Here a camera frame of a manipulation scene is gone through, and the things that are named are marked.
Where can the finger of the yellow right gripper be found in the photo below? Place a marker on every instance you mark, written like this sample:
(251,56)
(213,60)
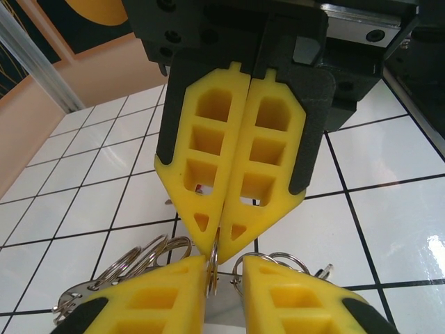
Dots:
(180,163)
(243,215)

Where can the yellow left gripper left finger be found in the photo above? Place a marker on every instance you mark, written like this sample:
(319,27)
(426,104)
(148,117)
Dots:
(156,299)

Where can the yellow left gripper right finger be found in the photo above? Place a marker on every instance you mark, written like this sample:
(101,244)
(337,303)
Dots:
(295,302)

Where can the key with red cover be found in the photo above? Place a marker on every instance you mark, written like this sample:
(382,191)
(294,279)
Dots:
(199,189)

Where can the silver split keyring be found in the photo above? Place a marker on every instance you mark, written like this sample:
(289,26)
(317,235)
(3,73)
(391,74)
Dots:
(292,257)
(163,237)
(215,254)
(236,275)
(184,240)
(121,259)

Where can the pile of metal key rings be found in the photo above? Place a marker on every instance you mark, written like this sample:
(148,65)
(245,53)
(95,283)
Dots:
(224,306)

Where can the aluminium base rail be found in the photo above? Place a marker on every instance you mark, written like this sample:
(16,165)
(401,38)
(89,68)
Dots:
(424,115)

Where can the aluminium frame post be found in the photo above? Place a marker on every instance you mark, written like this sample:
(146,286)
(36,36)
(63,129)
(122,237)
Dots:
(41,66)

